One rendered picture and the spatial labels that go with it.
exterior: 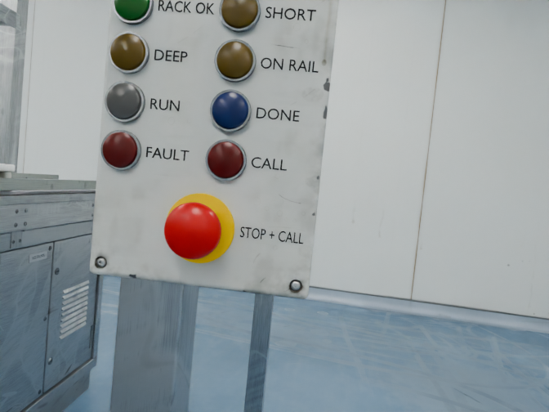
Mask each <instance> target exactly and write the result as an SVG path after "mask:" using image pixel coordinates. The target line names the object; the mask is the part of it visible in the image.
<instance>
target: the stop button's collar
mask: <svg viewBox="0 0 549 412"><path fill-rule="evenodd" d="M190 202H196V203H201V204H205V205H207V206H208V207H209V208H210V209H212V210H213V211H214V213H215V214H216V215H217V216H218V218H219V221H220V223H221V238H220V241H219V244H218V245H217V247H216V248H215V249H214V250H213V251H212V252H211V253H210V254H208V255H207V256H206V257H202V258H200V259H186V258H183V259H185V260H186V261H189V262H194V263H205V262H211V261H214V260H216V259H217V258H219V257H220V256H221V255H223V254H224V253H225V252H226V250H227V249H228V248H229V247H230V245H231V243H232V240H233V238H234V219H233V216H232V214H231V212H230V210H229V209H228V207H227V206H226V205H225V204H224V203H223V202H222V201H221V200H220V199H218V198H217V197H215V196H212V195H208V194H204V193H196V194H191V195H187V196H185V197H183V198H181V199H179V200H178V201H177V202H176V203H175V204H174V205H173V206H172V208H171V209H170V211H169V213H170V212H171V211H172V210H173V209H174V208H175V207H177V206H179V205H181V204H184V203H190ZM169 213H168V215H169ZM242 228H243V229H244V228H245V229H248V232H249V229H252V228H251V227H243V226H242V227H241V229H240V230H241V232H242V233H243V231H242ZM254 230H258V229H257V228H255V229H253V230H252V237H253V238H254V239H257V238H258V237H259V235H260V231H259V230H258V237H254V236H253V232H254ZM281 233H285V234H286V232H285V231H281V232H280V233H279V236H280V234H281ZM289 235H290V238H288V237H289ZM240 237H244V233H243V236H241V235H240ZM288 237H287V239H286V241H285V240H281V239H280V238H279V240H280V241H281V242H284V241H285V242H287V240H291V242H292V237H291V233H290V232H289V234H288ZM247 238H248V236H247Z"/></svg>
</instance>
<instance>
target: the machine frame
mask: <svg viewBox="0 0 549 412"><path fill-rule="evenodd" d="M2 5H4V6H6V7H8V8H10V9H12V10H13V11H15V12H16V13H18V14H20V27H21V31H19V30H17V29H15V28H13V27H11V26H0V163H6V164H13V165H15V171H14V172H17V162H18V149H19V138H20V115H21V103H22V91H23V79H24V67H25V44H26V32H27V19H28V8H29V0H2ZM198 296H199V287H198V286H192V285H185V284H172V283H165V282H158V281H151V280H138V279H132V278H124V277H121V281H120V291H119V301H118V320H117V330H116V341H115V351H114V370H113V380H112V391H111V401H110V411H109V412H188V404H189V394H190V377H191V368H192V360H193V350H194V333H195V324H196V315H197V306H198ZM273 304H274V296H273V295H265V294H259V293H256V294H255V302H254V311H253V319H252V336H251V344H250V352H249V361H248V377H247V386H246V394H245V402H244V412H262V411H263V402H264V394H265V385H266V370H267V361H268V353H269V345H270V329H271V321H272V312H273Z"/></svg>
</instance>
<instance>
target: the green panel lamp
mask: <svg viewBox="0 0 549 412"><path fill-rule="evenodd" d="M114 6H115V9H116V12H117V13H118V14H119V15H120V16H121V17H122V18H123V19H124V20H130V21H134V20H139V19H140V18H142V17H143V16H144V15H145V14H146V12H147V11H148V9H149V7H150V0H114Z"/></svg>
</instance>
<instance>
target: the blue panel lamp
mask: <svg viewBox="0 0 549 412"><path fill-rule="evenodd" d="M212 116H213V118H214V120H215V121H216V123H217V124H218V125H219V126H221V127H223V128H227V129H233V128H237V127H239V126H241V125H242V124H243V123H244V122H245V120H246V119H247V116H248V103H247V102H246V100H245V99H244V97H243V96H241V95H240V94H238V93H237V92H224V93H222V94H220V95H219V96H218V97H217V99H215V101H214V103H213V105H212Z"/></svg>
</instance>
